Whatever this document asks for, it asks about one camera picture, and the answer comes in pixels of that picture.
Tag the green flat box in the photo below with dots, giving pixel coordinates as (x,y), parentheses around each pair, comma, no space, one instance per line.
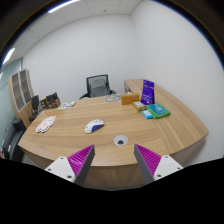
(158,111)

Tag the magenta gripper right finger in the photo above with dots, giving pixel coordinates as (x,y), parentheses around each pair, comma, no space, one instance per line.
(153,166)

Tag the white and blue computer mouse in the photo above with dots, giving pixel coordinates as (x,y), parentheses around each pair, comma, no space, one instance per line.
(93,126)

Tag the round grey coaster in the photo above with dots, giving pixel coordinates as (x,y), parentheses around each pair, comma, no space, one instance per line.
(112,98)

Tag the small blue box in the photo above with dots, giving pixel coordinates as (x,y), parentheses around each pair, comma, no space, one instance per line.
(147,114)

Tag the small tan box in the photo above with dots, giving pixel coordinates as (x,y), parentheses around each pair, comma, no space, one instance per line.
(139,106)

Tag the black chair at left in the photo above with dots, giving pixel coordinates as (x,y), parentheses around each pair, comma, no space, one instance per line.
(11,150)

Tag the orange cardboard box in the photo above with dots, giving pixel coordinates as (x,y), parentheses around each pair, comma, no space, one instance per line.
(127,98)

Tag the white green leaflet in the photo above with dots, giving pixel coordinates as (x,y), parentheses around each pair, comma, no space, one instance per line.
(67,105)

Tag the white pink mouse pad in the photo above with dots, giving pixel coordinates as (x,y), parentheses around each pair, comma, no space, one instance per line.
(45,124)

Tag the wooden bookshelf cabinet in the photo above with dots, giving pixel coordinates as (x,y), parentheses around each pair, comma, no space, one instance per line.
(21,93)

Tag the purple standing card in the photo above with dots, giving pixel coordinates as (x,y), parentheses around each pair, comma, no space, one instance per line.
(147,96)

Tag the grey cable grommet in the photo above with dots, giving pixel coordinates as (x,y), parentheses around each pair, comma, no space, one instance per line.
(120,140)

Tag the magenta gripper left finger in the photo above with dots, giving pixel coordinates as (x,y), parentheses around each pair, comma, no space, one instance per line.
(75,167)

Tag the wooden office desk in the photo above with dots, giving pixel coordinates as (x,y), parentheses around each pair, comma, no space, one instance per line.
(113,167)

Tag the black mesh office chair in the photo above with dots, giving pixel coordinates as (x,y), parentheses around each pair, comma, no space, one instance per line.
(97,86)

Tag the black desk organiser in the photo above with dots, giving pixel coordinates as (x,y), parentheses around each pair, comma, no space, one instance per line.
(51,101)

